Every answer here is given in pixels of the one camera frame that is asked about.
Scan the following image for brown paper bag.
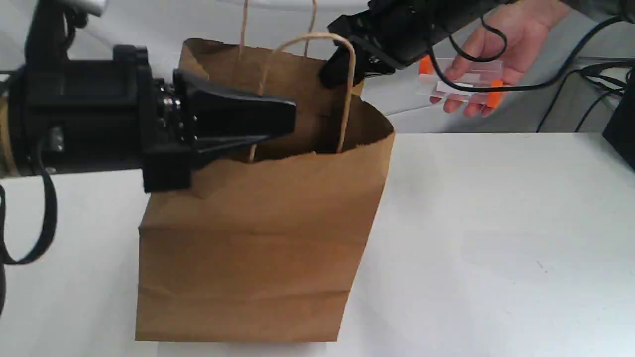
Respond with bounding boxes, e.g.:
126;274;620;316
135;0;396;343

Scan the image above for person's bare hand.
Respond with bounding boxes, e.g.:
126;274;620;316
430;0;571;118

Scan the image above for black box at right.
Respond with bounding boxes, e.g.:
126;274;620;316
603;79;635;169

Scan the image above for clear tube orange cap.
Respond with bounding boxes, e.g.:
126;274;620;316
418;56;504;80
417;75;503;109

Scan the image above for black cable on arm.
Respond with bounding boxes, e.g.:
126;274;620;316
427;15;635;95
0;139;58;318

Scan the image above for black cables at right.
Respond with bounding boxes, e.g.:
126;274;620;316
536;59;635;133

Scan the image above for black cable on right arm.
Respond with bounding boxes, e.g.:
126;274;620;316
427;15;635;95

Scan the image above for white draped backdrop cloth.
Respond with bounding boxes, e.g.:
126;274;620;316
0;0;635;133

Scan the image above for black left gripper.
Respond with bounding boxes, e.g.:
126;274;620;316
14;45;297;192

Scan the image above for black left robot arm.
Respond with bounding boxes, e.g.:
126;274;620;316
1;0;296;197

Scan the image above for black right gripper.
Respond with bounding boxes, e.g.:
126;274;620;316
317;0;447;90

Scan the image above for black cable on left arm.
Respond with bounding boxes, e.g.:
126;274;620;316
0;139;58;318

